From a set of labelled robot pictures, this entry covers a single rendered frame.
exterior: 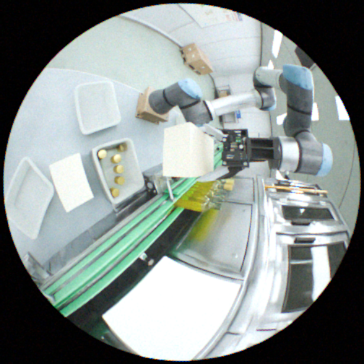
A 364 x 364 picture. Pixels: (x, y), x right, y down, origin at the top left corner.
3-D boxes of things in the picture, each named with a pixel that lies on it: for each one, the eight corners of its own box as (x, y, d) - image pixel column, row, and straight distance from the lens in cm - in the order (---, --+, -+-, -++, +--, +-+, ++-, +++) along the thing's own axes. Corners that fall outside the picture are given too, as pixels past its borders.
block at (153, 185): (147, 193, 55) (157, 196, 49) (141, 175, 51) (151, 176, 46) (152, 190, 56) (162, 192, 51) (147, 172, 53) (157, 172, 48)
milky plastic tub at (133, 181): (107, 201, 52) (113, 206, 44) (88, 152, 49) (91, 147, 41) (136, 183, 57) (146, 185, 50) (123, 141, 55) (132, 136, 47)
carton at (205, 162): (164, 128, 29) (190, 121, 25) (193, 141, 41) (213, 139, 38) (162, 175, 27) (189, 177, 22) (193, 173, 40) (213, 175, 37)
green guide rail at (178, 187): (164, 192, 52) (178, 194, 47) (163, 190, 52) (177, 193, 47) (227, 144, 210) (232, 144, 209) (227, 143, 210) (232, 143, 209)
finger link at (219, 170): (186, 180, 26) (219, 157, 23) (197, 178, 31) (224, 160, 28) (193, 192, 25) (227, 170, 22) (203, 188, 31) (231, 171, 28)
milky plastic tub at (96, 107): (81, 142, 51) (82, 136, 43) (71, 97, 60) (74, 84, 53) (115, 128, 56) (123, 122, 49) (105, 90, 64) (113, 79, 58)
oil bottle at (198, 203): (168, 204, 57) (207, 214, 47) (166, 196, 54) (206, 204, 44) (175, 198, 61) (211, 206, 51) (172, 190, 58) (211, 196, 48)
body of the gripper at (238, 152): (217, 128, 22) (279, 128, 23) (226, 139, 30) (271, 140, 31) (218, 167, 21) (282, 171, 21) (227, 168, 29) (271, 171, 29)
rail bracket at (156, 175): (158, 198, 50) (181, 204, 43) (148, 163, 45) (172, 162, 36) (162, 196, 52) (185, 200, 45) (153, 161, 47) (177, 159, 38)
